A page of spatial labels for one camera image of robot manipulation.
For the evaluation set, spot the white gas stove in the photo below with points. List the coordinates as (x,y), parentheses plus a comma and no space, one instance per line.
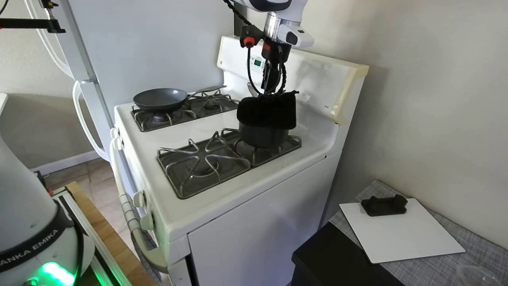
(206,209)

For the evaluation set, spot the right burner grate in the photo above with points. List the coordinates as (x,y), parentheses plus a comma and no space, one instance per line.
(200,166)

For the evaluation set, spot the black bin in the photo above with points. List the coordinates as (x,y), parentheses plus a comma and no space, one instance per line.
(329,258)

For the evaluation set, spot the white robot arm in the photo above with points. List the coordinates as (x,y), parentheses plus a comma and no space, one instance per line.
(278,37)

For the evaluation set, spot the small black object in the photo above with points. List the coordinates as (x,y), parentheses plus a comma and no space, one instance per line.
(386,206)

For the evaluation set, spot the black oven mitt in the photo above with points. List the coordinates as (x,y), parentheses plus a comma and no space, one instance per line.
(276,112)

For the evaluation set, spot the left burner grate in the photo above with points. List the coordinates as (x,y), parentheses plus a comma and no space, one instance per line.
(183,112)

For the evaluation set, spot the burner grate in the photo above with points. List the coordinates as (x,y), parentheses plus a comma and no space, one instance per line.
(183,112)
(200,166)

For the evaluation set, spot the wooden edged cart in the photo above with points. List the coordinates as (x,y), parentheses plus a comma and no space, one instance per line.
(114,263)

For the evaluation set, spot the grey frying pan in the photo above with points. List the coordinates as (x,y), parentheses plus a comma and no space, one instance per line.
(160,99)

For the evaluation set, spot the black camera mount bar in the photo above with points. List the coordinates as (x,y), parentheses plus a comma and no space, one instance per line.
(49,24)

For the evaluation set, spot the black saucepan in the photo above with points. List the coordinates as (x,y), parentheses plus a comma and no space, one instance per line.
(262,137)

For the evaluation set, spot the white board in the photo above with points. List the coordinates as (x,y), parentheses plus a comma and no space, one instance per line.
(399,237)

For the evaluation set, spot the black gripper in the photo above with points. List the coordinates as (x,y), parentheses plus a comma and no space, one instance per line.
(275,56)

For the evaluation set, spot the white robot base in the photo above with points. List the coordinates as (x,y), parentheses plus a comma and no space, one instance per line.
(40,245)

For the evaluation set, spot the white refrigerator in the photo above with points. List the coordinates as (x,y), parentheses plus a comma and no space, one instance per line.
(113,50)

